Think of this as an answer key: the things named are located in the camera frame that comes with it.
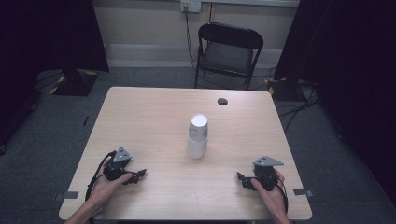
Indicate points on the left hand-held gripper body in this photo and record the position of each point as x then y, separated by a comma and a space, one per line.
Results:
120, 157

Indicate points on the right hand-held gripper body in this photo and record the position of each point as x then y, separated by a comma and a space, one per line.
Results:
266, 174

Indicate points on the person's right hand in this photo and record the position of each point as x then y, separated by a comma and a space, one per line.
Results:
272, 199

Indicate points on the person's left hand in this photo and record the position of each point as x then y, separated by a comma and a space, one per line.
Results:
106, 188

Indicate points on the grey tape strip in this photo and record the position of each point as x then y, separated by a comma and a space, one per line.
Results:
67, 195
303, 192

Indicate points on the white paper cup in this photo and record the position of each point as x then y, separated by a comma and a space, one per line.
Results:
199, 127
196, 149

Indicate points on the black round table grommet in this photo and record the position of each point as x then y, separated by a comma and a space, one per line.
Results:
222, 101

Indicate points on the black stand base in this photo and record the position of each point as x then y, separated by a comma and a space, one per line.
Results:
74, 82
285, 88

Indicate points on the black folding chair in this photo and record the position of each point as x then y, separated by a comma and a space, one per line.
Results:
229, 53

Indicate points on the black curtain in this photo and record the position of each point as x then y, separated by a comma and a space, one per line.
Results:
37, 46
351, 62

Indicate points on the white wall socket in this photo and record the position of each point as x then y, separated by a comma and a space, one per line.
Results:
190, 5

